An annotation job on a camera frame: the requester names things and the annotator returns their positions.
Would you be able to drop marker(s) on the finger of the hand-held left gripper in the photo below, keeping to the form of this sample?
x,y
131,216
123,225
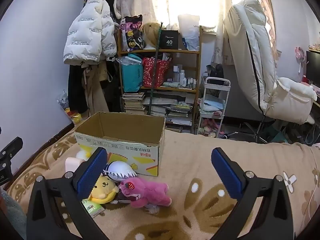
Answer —
x,y
13,146

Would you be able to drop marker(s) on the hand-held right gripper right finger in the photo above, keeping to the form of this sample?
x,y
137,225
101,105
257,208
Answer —
x,y
225,172

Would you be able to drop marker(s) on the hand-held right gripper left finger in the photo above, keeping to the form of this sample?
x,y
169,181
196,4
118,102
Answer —
x,y
90,172

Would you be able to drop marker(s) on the pale pink soft cushion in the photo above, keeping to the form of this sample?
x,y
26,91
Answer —
x,y
72,163

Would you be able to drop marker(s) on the yellow plush dog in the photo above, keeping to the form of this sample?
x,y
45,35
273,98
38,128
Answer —
x,y
105,187

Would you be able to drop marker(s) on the pale haired plush doll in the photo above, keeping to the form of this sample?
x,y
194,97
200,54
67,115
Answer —
x,y
120,170

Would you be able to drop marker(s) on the printed cardboard box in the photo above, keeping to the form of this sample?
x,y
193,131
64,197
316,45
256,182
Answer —
x,y
140,155

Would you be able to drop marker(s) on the pink strawberry plush toy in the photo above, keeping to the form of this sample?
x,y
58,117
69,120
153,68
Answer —
x,y
145,190

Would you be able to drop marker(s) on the beige patterned blanket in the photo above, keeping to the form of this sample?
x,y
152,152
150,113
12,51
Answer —
x,y
195,160

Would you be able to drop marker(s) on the green snack packet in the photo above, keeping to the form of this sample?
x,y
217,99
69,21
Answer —
x,y
92,208

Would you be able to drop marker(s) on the grey fleece cloth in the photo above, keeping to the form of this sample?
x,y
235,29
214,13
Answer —
x,y
10,212

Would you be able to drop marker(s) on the pile of pink toys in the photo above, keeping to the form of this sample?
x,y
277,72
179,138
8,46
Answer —
x,y
211,127

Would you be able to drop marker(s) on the yellow red plush toy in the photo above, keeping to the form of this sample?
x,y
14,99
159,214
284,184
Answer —
x,y
75,117

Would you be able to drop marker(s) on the teal bin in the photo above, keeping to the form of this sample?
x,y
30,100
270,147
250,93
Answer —
x,y
278,136

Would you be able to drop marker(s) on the clear plastic toy bag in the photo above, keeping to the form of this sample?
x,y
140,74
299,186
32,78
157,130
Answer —
x,y
63,102

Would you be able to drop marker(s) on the beige coat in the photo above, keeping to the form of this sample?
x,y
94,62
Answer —
x,y
92,92

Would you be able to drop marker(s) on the black hanging garment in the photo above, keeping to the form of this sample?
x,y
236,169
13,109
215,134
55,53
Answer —
x,y
113,90
75,90

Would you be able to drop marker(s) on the stack of books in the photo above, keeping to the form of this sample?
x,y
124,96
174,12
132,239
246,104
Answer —
x,y
135,102

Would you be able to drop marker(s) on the white trolley cart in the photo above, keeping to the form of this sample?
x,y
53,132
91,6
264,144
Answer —
x,y
217,81

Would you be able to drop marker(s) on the dark bag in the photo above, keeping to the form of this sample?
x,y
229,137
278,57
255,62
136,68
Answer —
x,y
216,73

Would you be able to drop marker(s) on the pale green pouch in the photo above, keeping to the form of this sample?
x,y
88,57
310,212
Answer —
x,y
173,84

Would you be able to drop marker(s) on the group of white cosmetic bottles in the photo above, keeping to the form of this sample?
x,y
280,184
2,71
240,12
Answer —
x,y
182,76

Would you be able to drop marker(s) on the teal bag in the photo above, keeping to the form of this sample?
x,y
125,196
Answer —
x,y
131,75

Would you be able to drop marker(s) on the red patterned bag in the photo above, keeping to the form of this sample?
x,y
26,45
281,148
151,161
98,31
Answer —
x,y
153,72

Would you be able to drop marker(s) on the white office chair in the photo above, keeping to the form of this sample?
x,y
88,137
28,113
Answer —
x,y
250,55

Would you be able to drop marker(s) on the green pole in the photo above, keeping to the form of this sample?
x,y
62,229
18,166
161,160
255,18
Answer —
x,y
156,62

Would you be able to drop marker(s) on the white puffer jacket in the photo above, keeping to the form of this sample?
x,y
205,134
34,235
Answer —
x,y
85,30

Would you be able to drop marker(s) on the wooden shelf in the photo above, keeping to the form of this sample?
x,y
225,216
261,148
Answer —
x,y
160,51

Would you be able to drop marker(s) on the black monitor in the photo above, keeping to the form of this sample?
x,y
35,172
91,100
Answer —
x,y
313,67

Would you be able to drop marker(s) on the pink desk fan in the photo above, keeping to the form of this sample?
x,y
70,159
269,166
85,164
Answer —
x,y
299,53

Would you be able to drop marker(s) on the black box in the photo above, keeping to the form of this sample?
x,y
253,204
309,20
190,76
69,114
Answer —
x,y
168,41

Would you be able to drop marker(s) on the printed tote bag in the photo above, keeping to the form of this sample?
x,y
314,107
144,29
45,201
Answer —
x,y
132,35

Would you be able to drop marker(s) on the white plastic bag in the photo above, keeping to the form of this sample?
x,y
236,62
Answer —
x,y
190,30

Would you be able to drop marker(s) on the blond wig on head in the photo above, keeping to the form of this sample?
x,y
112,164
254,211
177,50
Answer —
x,y
150,33

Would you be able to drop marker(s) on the dark wooden bed frame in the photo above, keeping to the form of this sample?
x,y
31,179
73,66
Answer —
x,y
61,131

